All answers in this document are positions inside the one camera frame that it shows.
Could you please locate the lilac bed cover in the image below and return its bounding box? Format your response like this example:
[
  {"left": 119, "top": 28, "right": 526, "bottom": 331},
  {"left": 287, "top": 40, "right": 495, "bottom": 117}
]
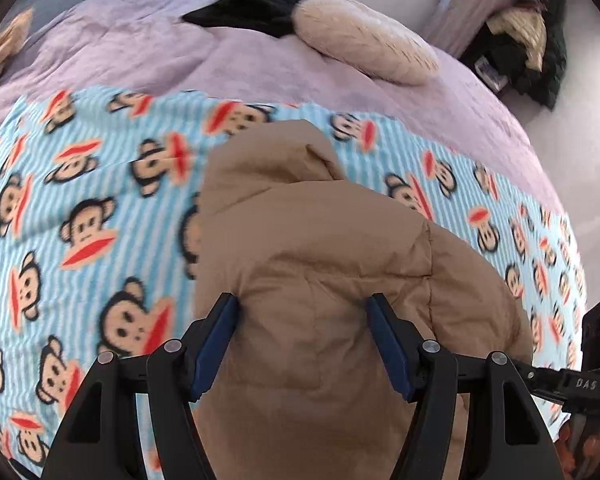
[{"left": 0, "top": 0, "right": 562, "bottom": 211}]

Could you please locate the orange striped plush garment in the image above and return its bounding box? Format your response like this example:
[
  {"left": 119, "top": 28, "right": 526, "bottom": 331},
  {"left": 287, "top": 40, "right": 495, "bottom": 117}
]
[{"left": 0, "top": 8, "right": 34, "bottom": 78}]

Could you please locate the tan puffer jacket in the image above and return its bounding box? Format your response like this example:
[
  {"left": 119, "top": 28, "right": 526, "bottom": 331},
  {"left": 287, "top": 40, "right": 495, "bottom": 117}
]
[{"left": 195, "top": 120, "right": 533, "bottom": 479}]

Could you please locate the small device on floor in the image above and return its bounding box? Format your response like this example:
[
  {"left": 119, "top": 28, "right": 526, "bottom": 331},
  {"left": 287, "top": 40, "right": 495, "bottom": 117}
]
[{"left": 474, "top": 56, "right": 509, "bottom": 94}]

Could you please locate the round cream cushion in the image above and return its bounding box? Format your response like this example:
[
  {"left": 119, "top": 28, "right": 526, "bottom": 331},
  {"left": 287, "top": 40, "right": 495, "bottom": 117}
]
[{"left": 291, "top": 0, "right": 439, "bottom": 86}]

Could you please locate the blue striped monkey blanket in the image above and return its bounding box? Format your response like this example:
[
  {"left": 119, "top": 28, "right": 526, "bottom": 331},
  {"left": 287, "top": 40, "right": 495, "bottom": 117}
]
[{"left": 0, "top": 87, "right": 586, "bottom": 473}]

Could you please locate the dark clothes pile on chair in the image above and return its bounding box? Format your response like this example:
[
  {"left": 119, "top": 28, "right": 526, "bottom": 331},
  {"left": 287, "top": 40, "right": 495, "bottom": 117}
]
[{"left": 460, "top": 0, "right": 567, "bottom": 110}]

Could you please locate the black garment on bed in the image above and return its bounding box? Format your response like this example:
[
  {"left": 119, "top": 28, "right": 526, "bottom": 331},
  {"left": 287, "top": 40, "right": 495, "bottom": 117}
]
[{"left": 181, "top": 0, "right": 302, "bottom": 38}]

